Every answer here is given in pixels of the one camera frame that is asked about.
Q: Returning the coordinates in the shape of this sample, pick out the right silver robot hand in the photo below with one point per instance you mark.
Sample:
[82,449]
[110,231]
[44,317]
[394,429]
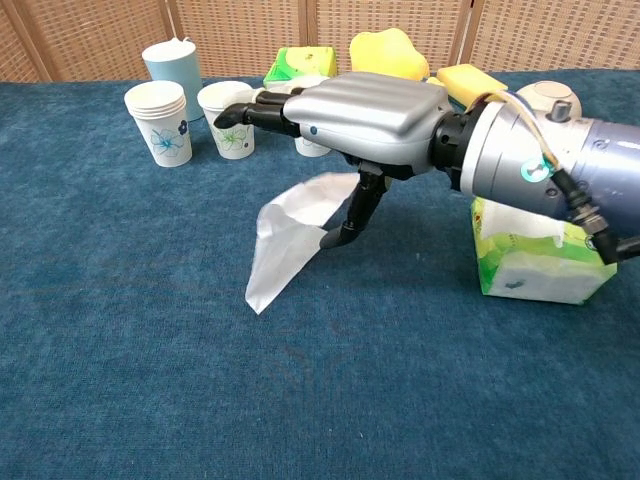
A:
[370,120]

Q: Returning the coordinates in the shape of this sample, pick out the white tissue paper sheet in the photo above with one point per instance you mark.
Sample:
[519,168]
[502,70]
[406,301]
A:
[285,240]

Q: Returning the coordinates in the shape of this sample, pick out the green tissue pack sealed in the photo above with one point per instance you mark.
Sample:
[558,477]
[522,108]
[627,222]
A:
[300,62]

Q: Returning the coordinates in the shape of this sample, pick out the green tissue pack opened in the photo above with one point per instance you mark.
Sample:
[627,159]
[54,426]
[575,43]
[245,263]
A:
[540,270]

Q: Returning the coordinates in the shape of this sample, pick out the floral paper cup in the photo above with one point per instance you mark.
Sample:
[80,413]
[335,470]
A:
[232,140]
[311,147]

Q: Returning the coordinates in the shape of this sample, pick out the yellow plush toy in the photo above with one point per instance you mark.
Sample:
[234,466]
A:
[385,52]

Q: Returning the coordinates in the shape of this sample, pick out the yellow sponge block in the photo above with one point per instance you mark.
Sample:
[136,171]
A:
[467,82]

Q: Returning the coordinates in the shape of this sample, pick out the wicker folding screen panel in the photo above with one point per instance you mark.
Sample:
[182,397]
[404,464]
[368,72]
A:
[12,45]
[240,30]
[550,30]
[90,35]
[390,15]

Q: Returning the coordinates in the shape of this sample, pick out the beige upturned bowl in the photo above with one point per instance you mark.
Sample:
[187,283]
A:
[545,92]

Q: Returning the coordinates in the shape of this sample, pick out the light blue tall cup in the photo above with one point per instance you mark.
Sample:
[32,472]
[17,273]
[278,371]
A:
[175,70]

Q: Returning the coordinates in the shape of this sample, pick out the stacked floral paper cups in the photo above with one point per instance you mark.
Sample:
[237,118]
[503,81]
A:
[162,130]

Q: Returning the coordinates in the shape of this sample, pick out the blue table cloth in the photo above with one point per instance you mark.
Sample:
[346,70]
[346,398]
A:
[150,350]

